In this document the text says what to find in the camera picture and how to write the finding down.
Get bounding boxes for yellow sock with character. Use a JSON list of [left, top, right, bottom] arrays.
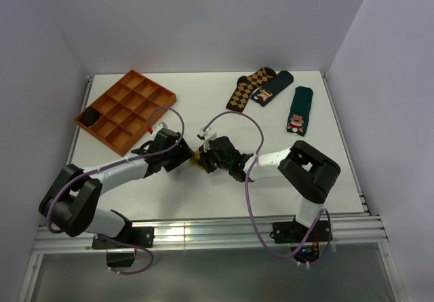
[[190, 146, 205, 170]]

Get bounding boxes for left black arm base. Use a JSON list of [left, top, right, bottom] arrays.
[[92, 227, 155, 276]]

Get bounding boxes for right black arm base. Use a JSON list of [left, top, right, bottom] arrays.
[[269, 220, 333, 263]]

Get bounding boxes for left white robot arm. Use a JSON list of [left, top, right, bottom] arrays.
[[39, 128, 194, 247]]

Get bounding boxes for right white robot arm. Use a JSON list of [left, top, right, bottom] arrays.
[[197, 136, 341, 241]]

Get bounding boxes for orange compartment tray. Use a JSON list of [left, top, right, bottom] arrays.
[[75, 69, 177, 156]]

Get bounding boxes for navy sock with pattern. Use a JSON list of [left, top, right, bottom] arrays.
[[250, 71, 294, 107]]

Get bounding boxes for brown argyle sock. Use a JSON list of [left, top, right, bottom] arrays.
[[226, 67, 276, 113]]

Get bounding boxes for rolled dark sock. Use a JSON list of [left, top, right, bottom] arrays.
[[79, 107, 100, 128]]

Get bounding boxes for dark green santa sock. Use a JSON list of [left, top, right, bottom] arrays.
[[286, 86, 313, 136]]

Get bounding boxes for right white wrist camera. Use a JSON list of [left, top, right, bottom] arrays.
[[197, 126, 217, 152]]

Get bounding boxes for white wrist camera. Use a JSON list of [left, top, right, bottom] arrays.
[[147, 122, 167, 136], [197, 126, 217, 152]]

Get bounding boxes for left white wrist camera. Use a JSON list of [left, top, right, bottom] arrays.
[[147, 122, 167, 136]]

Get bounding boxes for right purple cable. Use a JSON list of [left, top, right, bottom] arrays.
[[201, 111, 334, 267]]

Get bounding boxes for purple cable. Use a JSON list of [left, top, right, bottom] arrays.
[[201, 111, 334, 267], [46, 107, 186, 276]]

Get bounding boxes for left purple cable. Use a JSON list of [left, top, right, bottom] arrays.
[[46, 107, 186, 276]]

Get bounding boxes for aluminium frame rail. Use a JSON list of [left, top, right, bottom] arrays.
[[32, 215, 389, 254]]

